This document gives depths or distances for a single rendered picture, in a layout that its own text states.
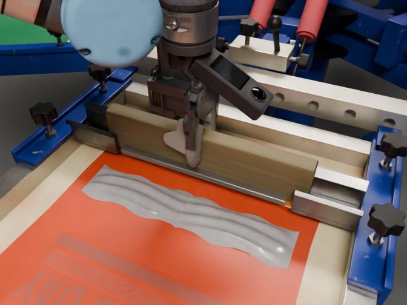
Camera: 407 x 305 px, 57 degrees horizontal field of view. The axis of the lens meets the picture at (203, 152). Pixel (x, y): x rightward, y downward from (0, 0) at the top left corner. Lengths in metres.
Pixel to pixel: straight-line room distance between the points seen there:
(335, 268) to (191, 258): 0.20
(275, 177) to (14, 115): 2.29
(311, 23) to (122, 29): 0.70
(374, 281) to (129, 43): 0.40
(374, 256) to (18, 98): 2.58
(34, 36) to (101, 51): 0.94
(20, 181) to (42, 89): 2.24
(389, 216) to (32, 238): 0.50
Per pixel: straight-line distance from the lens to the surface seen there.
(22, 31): 1.29
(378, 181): 0.66
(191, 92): 0.52
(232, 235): 0.58
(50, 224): 0.64
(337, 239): 0.62
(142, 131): 0.64
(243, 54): 0.81
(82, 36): 0.30
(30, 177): 0.69
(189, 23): 0.47
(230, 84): 0.50
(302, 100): 0.76
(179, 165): 0.63
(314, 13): 0.96
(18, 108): 2.76
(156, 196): 0.63
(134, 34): 0.30
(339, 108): 0.75
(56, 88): 2.88
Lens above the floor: 1.43
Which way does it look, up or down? 42 degrees down
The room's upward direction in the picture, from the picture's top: straight up
